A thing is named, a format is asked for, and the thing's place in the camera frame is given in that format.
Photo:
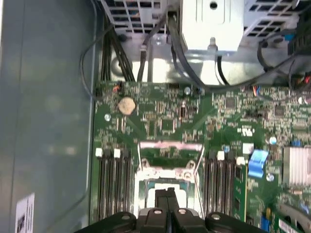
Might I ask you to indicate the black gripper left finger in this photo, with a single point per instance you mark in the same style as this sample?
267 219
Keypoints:
153 222

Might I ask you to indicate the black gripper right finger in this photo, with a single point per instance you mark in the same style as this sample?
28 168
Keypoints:
187 222

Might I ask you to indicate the metal socket cover frame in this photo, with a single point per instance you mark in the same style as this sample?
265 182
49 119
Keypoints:
170 144

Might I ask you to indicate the CPU socket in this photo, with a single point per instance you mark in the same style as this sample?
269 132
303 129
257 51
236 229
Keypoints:
140 191

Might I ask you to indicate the RAM slot with black latches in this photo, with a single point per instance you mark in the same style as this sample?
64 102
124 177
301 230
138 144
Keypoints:
108 184
209 184
126 184
229 187

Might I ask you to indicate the green RAM stick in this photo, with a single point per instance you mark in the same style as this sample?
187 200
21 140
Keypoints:
240 194

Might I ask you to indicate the green motherboard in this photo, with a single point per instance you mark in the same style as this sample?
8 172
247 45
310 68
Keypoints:
170 116

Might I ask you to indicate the round coin battery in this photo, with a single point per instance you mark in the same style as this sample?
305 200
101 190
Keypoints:
126 106

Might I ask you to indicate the silver finned heatsink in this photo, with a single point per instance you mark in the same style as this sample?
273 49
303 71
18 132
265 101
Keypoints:
297 165

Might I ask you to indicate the black open PC case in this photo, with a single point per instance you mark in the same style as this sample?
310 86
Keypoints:
48 97

